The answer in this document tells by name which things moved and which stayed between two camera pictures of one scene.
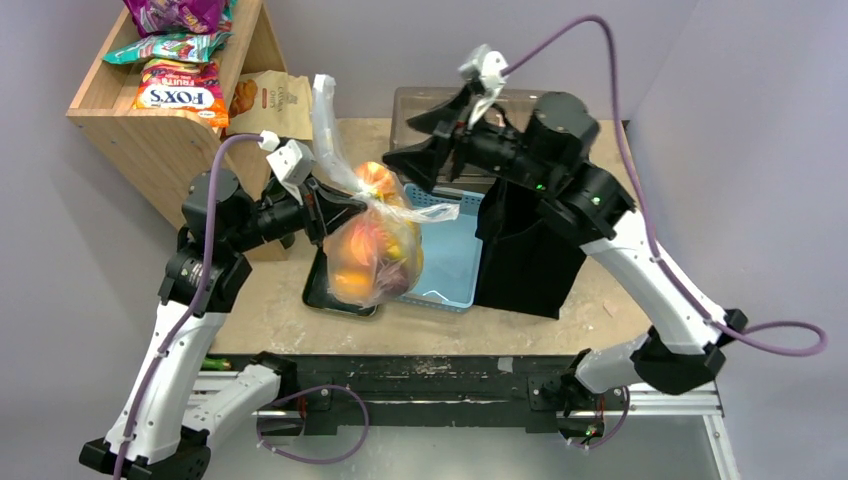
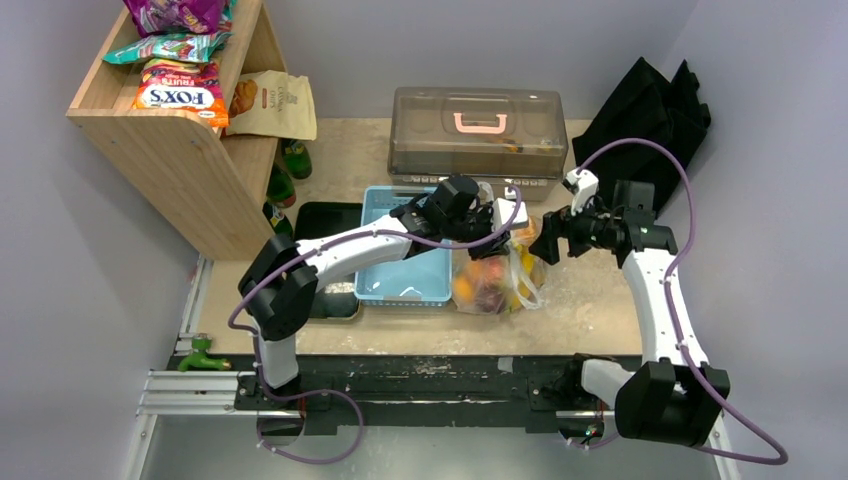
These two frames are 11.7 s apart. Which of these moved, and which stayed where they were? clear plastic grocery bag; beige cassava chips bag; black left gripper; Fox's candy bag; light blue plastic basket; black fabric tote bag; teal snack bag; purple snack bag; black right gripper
Moved: black fabric tote bag; light blue plastic basket; black right gripper; clear plastic grocery bag; black left gripper
Stayed: Fox's candy bag; teal snack bag; purple snack bag; beige cassava chips bag
